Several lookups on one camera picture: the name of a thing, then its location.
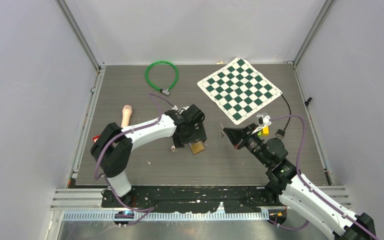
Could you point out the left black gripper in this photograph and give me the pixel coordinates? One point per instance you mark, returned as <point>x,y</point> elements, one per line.
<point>198,135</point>

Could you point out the brass padlock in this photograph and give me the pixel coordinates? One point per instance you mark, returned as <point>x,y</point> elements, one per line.
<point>197,147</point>

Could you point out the silver padlock key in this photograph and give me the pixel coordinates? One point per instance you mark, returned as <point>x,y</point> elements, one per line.
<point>222,133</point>

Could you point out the green white chessboard mat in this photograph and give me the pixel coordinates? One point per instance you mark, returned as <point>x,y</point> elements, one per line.
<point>239,90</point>

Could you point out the red white toy calculator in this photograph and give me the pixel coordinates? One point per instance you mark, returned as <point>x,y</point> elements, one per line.
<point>95,138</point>

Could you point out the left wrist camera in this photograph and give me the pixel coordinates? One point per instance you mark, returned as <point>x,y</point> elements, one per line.
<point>180,109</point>

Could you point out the beige toy microphone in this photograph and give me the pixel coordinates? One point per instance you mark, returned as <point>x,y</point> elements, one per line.
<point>126,115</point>

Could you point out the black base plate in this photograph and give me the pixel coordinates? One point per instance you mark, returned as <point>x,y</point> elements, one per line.
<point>197,199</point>

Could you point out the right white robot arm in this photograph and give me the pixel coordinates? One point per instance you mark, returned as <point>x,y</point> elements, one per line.
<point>290,187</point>

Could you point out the green cable bike lock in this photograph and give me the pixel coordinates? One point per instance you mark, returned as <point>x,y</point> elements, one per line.
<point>162,76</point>

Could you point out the yellow block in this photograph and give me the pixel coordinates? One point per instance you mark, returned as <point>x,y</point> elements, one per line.
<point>265,131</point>

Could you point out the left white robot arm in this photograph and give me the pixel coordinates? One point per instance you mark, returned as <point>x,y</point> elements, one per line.
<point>113,147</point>

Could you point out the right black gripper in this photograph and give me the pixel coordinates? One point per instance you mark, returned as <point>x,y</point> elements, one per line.
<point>238,135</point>

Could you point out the black wall knob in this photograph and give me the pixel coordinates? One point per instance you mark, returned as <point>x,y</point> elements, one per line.
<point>307,102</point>

